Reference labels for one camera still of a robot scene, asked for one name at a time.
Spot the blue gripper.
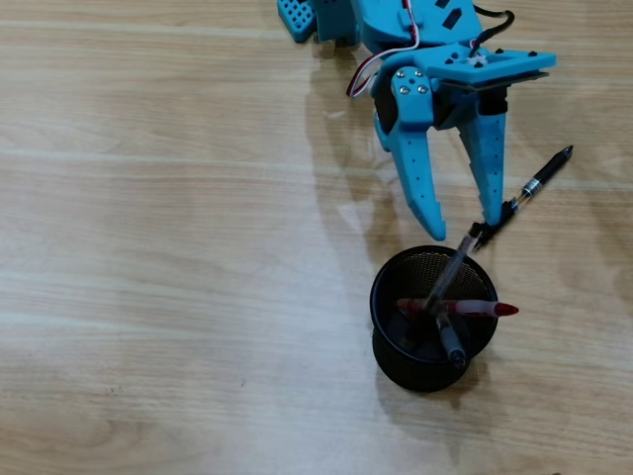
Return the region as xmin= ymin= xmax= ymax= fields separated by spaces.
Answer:
xmin=373 ymin=50 xmax=509 ymax=242

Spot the black grip chrome tip pen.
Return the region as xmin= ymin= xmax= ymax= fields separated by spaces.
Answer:
xmin=469 ymin=144 xmax=575 ymax=248

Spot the clear pen with black cap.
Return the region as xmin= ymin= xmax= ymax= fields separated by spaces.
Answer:
xmin=423 ymin=222 xmax=485 ymax=318

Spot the red retractable pen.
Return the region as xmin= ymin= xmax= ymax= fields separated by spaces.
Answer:
xmin=395 ymin=298 xmax=520 ymax=321

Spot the blue perforated robot base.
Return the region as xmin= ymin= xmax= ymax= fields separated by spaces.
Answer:
xmin=275 ymin=0 xmax=317 ymax=45

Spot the black mesh pen holder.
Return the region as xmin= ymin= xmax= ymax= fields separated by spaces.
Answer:
xmin=369 ymin=244 xmax=499 ymax=395

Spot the blue mounted wrist camera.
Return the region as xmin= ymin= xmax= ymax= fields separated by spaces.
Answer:
xmin=427 ymin=47 xmax=559 ymax=116

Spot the red white black servo cable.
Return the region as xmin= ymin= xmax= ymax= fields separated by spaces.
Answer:
xmin=345 ymin=19 xmax=421 ymax=99

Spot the black camera cable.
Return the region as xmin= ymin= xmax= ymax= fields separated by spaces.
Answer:
xmin=469 ymin=7 xmax=516 ymax=55

